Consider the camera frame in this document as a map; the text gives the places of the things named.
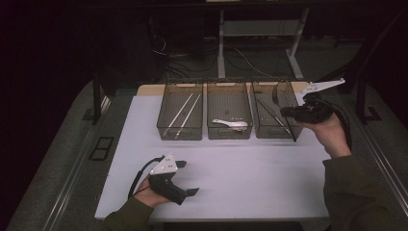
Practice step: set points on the person's left hand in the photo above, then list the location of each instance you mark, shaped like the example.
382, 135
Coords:
147, 194

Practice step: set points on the white metal desk frame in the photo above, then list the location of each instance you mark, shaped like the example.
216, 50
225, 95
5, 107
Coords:
221, 48

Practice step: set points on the translucent brown plastic bin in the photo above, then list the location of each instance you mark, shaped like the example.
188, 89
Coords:
228, 102
263, 125
166, 106

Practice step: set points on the metal floor rail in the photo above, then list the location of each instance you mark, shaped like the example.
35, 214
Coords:
65, 192
389, 173

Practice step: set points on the person's right hand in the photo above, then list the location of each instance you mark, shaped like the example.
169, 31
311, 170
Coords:
332, 134

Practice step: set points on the white soup spoon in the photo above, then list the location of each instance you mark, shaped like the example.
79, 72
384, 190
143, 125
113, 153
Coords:
234, 124

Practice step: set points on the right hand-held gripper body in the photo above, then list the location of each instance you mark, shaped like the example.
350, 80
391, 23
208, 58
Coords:
312, 112

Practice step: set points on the metal table knife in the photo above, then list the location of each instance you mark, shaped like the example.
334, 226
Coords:
269, 110

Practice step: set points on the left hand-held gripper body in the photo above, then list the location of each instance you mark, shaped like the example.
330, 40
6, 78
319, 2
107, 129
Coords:
166, 187

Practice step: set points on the black metal stand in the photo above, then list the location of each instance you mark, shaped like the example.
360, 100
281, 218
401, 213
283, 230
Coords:
362, 102
96, 99

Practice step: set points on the white table mat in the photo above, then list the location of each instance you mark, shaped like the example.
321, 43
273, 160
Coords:
240, 186

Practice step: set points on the metal fork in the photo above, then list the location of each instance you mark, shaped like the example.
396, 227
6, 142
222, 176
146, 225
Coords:
275, 94

